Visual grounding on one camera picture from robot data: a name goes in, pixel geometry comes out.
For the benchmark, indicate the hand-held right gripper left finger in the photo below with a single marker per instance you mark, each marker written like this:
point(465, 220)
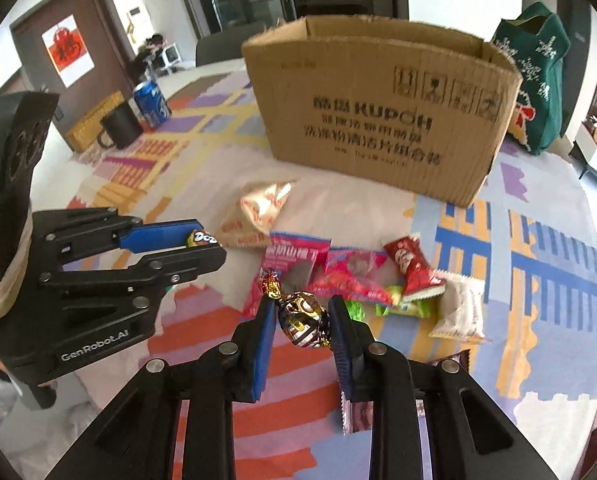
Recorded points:
point(261, 350)

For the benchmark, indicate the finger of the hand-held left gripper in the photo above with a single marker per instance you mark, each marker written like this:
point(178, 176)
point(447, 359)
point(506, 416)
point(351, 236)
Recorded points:
point(188, 264)
point(158, 235)

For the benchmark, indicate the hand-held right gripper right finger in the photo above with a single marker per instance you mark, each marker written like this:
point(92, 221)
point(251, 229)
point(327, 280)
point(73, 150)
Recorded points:
point(340, 350)

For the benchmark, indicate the small yellow candy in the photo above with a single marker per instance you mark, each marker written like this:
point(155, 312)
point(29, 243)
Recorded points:
point(203, 238)

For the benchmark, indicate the foil-wrapped chocolate candy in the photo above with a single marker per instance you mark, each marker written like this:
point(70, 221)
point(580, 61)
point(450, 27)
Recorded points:
point(303, 317)

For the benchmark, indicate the silver pink snack wrapper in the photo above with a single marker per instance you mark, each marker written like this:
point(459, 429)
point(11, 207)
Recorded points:
point(357, 417)

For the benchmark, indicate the red pink snack packet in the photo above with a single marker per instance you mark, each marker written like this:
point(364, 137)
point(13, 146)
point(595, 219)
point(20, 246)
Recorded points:
point(358, 272)

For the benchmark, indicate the green snack packet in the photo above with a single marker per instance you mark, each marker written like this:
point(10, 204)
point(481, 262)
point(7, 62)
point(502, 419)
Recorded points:
point(408, 307)

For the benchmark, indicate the beige gold snack packet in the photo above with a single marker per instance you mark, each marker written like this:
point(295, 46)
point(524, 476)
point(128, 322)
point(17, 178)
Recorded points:
point(258, 210)

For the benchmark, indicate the red chocolate bar wrapper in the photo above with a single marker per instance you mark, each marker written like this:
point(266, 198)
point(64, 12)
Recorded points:
point(411, 262)

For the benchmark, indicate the white snack packet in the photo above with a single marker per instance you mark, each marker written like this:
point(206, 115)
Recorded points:
point(461, 307)

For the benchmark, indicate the brown cardboard box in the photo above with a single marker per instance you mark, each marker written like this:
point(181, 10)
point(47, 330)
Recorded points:
point(368, 110)

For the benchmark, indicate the colourful patterned tablecloth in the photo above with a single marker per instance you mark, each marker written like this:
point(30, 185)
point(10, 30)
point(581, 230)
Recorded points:
point(188, 160)

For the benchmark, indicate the white clothing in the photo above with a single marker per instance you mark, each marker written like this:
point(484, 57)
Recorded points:
point(33, 430)

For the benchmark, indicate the black mug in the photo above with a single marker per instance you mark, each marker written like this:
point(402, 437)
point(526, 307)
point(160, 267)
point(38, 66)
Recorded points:
point(121, 127)

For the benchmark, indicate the yellow tissue box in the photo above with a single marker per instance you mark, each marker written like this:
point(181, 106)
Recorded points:
point(89, 127)

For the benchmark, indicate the blue soda can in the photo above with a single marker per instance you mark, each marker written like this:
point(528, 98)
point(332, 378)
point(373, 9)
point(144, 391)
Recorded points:
point(152, 104)

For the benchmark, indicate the white rack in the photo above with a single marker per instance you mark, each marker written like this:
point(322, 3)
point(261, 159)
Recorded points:
point(171, 57)

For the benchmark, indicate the grey chair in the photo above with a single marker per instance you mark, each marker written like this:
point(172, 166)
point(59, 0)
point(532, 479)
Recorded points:
point(223, 45)

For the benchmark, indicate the red and white door poster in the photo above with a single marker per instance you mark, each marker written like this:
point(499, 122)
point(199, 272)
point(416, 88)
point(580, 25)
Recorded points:
point(68, 50)

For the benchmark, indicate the brown door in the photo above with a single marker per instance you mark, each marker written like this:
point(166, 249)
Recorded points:
point(103, 15)

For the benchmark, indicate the green knitted bag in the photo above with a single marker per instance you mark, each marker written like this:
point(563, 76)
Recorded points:
point(533, 75)

